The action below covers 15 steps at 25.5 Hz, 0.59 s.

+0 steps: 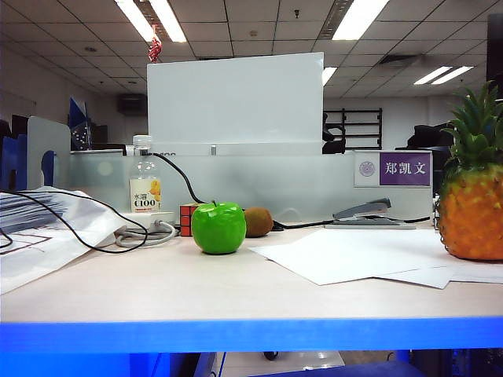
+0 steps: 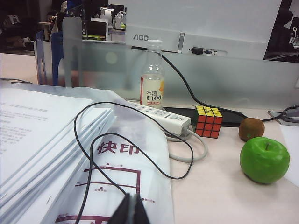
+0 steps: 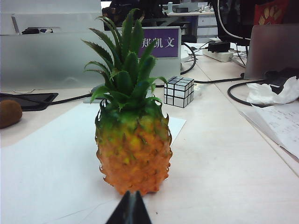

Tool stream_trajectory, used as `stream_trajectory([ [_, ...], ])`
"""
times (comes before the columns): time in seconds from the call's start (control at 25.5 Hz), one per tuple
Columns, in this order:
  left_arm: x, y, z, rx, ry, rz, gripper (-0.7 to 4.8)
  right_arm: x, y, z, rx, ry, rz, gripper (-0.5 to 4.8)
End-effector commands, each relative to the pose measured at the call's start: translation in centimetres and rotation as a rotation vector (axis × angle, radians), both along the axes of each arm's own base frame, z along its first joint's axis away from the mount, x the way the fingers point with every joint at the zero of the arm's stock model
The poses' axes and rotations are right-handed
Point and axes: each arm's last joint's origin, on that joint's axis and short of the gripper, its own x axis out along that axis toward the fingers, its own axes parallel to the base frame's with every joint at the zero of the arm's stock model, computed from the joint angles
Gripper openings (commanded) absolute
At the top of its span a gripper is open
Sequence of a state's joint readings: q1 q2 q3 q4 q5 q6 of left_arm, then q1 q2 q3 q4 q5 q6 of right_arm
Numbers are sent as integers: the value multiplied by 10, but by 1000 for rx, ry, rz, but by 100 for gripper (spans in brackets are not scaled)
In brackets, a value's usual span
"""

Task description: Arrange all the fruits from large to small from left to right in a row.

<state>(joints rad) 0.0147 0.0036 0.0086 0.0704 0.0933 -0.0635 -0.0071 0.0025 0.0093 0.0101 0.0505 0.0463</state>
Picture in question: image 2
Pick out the white paper sheet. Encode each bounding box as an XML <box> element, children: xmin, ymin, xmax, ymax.
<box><xmin>280</xmin><ymin>125</ymin><xmax>299</xmax><ymax>187</ymax></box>

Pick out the white power strip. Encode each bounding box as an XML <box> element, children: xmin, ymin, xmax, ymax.
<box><xmin>126</xmin><ymin>100</ymin><xmax>192</xmax><ymax>137</ymax></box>

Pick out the clear drink bottle yellow label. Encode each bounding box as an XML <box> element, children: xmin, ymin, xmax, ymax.
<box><xmin>140</xmin><ymin>39</ymin><xmax>165</xmax><ymax>110</ymax></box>

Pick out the colourful Rubik's cube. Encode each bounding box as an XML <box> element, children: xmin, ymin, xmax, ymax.
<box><xmin>194</xmin><ymin>105</ymin><xmax>224</xmax><ymax>139</ymax></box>

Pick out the stack of printed paper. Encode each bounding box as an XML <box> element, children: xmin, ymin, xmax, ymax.
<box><xmin>0</xmin><ymin>87</ymin><xmax>117</xmax><ymax>224</ymax></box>

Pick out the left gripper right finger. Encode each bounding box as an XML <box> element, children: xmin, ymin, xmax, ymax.
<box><xmin>134</xmin><ymin>196</ymin><xmax>152</xmax><ymax>224</ymax></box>

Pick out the black phone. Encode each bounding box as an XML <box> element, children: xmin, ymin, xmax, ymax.
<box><xmin>162</xmin><ymin>106</ymin><xmax>248</xmax><ymax>128</ymax></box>

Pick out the pale file holder blue rim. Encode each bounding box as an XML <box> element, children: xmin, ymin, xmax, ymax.
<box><xmin>34</xmin><ymin>30</ymin><xmax>52</xmax><ymax>84</ymax></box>

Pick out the frosted glass desk partition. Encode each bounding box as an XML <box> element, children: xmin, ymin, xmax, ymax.
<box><xmin>35</xmin><ymin>38</ymin><xmax>299</xmax><ymax>110</ymax></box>

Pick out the thin black cable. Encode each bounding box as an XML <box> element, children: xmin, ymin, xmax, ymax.
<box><xmin>73</xmin><ymin>100</ymin><xmax>194</xmax><ymax>224</ymax></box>

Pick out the brown kiwi fruit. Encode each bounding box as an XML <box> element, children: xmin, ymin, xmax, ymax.
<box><xmin>238</xmin><ymin>118</ymin><xmax>265</xmax><ymax>142</ymax></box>

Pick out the black box green stripe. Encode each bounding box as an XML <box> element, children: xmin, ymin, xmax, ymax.
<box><xmin>81</xmin><ymin>21</ymin><xmax>109</xmax><ymax>42</ymax></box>

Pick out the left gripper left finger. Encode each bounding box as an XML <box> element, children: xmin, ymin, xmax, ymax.
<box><xmin>111</xmin><ymin>193</ymin><xmax>132</xmax><ymax>224</ymax></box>

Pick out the white AOC monitor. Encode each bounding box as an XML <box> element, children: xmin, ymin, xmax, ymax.
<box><xmin>125</xmin><ymin>0</ymin><xmax>283</xmax><ymax>60</ymax></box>

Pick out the translucent white file holder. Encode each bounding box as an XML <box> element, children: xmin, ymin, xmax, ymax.
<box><xmin>62</xmin><ymin>16</ymin><xmax>83</xmax><ymax>88</ymax></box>

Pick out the thick white power cable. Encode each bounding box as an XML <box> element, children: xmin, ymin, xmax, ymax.
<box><xmin>163</xmin><ymin>127</ymin><xmax>208</xmax><ymax>161</ymax></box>

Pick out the translucent plastic print bag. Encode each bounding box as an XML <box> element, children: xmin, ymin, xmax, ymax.
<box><xmin>0</xmin><ymin>80</ymin><xmax>176</xmax><ymax>224</ymax></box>

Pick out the black printed board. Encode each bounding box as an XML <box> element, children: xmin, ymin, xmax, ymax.
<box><xmin>263</xmin><ymin>0</ymin><xmax>299</xmax><ymax>63</ymax></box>

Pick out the black monitor cable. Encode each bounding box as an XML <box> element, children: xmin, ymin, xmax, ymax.
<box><xmin>130</xmin><ymin>45</ymin><xmax>288</xmax><ymax>122</ymax></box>

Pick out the green plastic apple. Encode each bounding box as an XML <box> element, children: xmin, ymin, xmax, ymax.
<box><xmin>240</xmin><ymin>137</ymin><xmax>291</xmax><ymax>185</ymax></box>

